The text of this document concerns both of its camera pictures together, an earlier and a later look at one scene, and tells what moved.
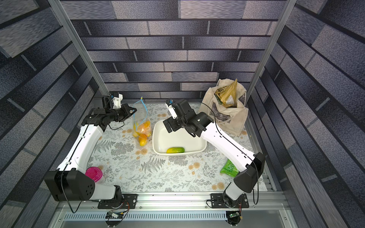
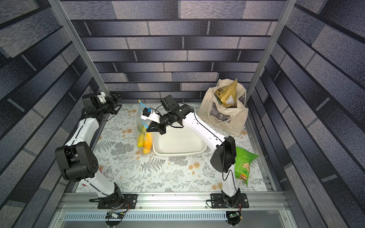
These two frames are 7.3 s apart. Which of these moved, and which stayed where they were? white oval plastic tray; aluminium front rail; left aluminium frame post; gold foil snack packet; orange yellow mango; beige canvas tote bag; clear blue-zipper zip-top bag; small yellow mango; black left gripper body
Moved: black left gripper body; small yellow mango; orange yellow mango; clear blue-zipper zip-top bag
Stayed: beige canvas tote bag; left aluminium frame post; white oval plastic tray; gold foil snack packet; aluminium front rail
